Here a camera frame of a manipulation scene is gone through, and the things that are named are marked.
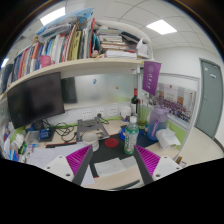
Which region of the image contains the purple hanging pennant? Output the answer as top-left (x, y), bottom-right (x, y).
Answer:
top-left (142, 61), bottom-right (161, 95)

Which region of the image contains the stack of flat books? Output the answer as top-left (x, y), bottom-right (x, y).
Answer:
top-left (94, 26), bottom-right (139, 58)

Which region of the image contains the white paper sheet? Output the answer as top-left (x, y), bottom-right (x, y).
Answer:
top-left (94, 158), bottom-right (126, 177)

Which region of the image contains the blue small box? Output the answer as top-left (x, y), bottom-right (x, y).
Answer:
top-left (40, 128), bottom-right (51, 139)

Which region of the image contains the green-label plastic water bottle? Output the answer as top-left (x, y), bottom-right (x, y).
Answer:
top-left (124, 116), bottom-right (139, 155)

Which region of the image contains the ceiling light panel right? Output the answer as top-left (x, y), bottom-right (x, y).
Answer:
top-left (147, 20), bottom-right (177, 35)

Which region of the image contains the row of upright books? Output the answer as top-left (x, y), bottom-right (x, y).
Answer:
top-left (0, 19), bottom-right (95, 94)

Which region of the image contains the purple translucent water jug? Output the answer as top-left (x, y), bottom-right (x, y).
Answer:
top-left (147, 105), bottom-right (169, 141)

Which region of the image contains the grey-green door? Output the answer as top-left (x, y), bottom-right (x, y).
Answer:
top-left (196, 59), bottom-right (223, 138)

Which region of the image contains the white crumpled tissue pack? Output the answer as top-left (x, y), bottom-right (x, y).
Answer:
top-left (156, 128), bottom-right (180, 150)

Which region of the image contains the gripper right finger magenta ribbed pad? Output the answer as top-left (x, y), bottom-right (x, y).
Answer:
top-left (134, 145), bottom-right (181, 184)

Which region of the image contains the ceiling light panel left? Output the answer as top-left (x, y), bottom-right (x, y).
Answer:
top-left (40, 7), bottom-right (65, 25)

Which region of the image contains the pink cup on shelf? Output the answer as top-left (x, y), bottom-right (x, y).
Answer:
top-left (39, 55), bottom-right (54, 68)

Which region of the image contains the blue round coaster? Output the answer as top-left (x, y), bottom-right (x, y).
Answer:
top-left (118, 128), bottom-right (146, 141)

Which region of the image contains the ceiling light panel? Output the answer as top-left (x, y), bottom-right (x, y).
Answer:
top-left (147, 20), bottom-right (177, 35)
top-left (40, 7), bottom-right (65, 25)

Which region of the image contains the white small jar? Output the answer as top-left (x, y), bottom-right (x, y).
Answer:
top-left (120, 105), bottom-right (131, 121)

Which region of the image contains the white bag on shelf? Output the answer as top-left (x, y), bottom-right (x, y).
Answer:
top-left (136, 40), bottom-right (149, 58)

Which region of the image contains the black cable on desk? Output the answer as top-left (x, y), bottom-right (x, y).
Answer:
top-left (43, 118), bottom-right (79, 144)

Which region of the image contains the white paper cup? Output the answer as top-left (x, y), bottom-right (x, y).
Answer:
top-left (82, 132), bottom-right (99, 151)

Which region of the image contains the white wall shelf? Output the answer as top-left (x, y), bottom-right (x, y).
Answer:
top-left (0, 19), bottom-right (156, 101)

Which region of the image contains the black desk mat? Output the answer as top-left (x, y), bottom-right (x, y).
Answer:
top-left (47, 134), bottom-right (155, 177)

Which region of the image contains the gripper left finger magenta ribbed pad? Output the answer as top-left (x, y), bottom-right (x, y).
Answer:
top-left (44, 144), bottom-right (93, 186)

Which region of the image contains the dark wine bottle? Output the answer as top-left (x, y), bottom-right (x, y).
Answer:
top-left (131, 88), bottom-right (138, 115)

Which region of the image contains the red round coaster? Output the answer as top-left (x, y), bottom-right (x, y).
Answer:
top-left (104, 138), bottom-right (118, 148)

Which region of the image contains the glass with green plant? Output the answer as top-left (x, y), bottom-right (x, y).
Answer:
top-left (137, 105), bottom-right (149, 129)

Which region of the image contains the grey metal laptop stand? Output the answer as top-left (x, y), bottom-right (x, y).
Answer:
top-left (76, 117), bottom-right (110, 142)

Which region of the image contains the black computer monitor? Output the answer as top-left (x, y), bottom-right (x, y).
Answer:
top-left (7, 72), bottom-right (65, 129)

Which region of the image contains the group photo poster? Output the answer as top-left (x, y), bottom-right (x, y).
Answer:
top-left (151, 83), bottom-right (196, 123)

